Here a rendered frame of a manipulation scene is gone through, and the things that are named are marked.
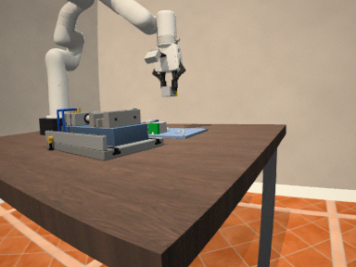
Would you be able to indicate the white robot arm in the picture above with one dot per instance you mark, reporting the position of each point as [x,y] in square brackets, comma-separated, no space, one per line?
[65,35]

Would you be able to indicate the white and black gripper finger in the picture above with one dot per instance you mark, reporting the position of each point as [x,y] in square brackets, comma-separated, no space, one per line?
[175,76]
[161,77]

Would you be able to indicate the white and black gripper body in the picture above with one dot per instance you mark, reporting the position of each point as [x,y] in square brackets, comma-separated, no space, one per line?
[172,61]

